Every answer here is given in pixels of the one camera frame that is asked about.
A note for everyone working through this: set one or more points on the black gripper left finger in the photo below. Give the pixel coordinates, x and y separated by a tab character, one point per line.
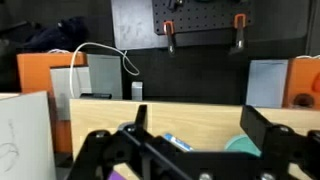
141	117

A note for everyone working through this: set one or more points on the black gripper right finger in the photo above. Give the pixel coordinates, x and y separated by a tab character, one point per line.
255	125

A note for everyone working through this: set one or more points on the white and blue marker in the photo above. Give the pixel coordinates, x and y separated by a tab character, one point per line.
178	142

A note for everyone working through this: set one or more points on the teal bowl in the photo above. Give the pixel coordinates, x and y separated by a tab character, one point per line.
241	144

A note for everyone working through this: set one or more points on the small grey block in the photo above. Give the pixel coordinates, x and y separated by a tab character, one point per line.
137	90

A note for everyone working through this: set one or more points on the light blue panel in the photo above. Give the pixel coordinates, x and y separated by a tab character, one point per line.
266	83

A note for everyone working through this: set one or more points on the flat black device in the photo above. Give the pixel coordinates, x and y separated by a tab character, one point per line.
96	96

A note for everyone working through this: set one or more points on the grey-blue panel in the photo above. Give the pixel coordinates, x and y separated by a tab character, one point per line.
105	76

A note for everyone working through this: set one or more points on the purple mat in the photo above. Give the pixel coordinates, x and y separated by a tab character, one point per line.
115	175

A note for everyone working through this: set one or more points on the orange box with hole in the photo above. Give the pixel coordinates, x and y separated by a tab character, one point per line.
301	81

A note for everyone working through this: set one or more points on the grey panel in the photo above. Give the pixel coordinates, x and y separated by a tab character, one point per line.
61	90

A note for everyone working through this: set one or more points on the orange and black clamp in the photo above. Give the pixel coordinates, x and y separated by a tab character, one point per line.
238	31
170	36

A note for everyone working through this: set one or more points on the grey metal plate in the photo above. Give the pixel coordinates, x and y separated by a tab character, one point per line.
131	25

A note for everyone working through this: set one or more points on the orange and grey cabinet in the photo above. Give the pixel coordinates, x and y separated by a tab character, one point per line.
33	71

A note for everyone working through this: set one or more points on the black perforated work table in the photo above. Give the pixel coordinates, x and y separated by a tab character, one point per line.
200	15

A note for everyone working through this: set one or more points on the dark clothing bundle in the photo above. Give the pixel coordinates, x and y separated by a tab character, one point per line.
58	33

